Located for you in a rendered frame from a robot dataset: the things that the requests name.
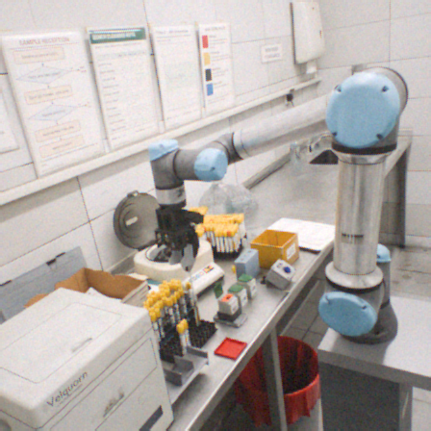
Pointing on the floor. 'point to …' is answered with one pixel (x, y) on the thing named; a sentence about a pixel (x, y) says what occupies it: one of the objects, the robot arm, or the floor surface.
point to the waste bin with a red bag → (298, 358)
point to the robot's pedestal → (363, 401)
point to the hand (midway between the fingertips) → (189, 266)
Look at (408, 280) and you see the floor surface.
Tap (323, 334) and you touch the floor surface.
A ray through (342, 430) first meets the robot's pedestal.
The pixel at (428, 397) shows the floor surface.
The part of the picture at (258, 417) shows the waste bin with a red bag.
